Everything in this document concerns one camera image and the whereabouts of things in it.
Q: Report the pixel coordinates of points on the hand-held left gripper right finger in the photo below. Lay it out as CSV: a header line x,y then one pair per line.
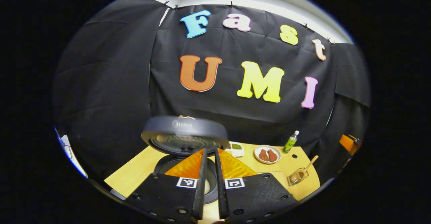
x,y
222,190

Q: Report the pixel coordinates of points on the green drink bottle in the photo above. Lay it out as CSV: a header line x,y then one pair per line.
x,y
289,144

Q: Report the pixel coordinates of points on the white divided bean dish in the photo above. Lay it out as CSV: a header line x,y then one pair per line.
x,y
236,147

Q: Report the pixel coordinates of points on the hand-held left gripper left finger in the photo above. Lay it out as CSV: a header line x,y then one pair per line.
x,y
200,190

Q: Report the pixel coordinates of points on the brown meat piece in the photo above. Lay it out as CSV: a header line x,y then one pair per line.
x,y
272,155
263,155

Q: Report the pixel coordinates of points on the wooden spoon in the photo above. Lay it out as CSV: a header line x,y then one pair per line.
x,y
309,165

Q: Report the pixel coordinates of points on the dark grey rice cooker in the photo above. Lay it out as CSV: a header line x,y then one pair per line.
x,y
185,129

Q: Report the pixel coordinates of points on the white round plate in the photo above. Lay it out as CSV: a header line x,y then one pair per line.
x,y
266,147

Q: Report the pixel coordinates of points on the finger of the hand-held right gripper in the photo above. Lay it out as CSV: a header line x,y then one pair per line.
x,y
349,145

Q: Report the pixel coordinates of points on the white toaster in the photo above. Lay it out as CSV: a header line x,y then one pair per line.
x,y
187,117

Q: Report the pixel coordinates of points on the black backdrop cloth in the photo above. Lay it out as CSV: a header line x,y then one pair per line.
x,y
107,92

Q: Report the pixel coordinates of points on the white side table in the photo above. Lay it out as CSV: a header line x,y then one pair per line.
x,y
72,156

